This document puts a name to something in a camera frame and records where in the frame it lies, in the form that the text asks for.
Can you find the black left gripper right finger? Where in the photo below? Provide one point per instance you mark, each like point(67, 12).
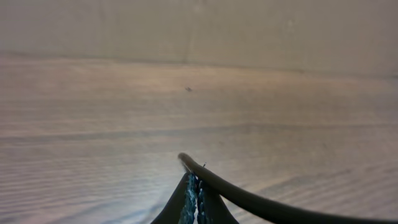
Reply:
point(211, 208)

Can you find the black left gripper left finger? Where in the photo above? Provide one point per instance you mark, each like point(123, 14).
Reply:
point(181, 206)

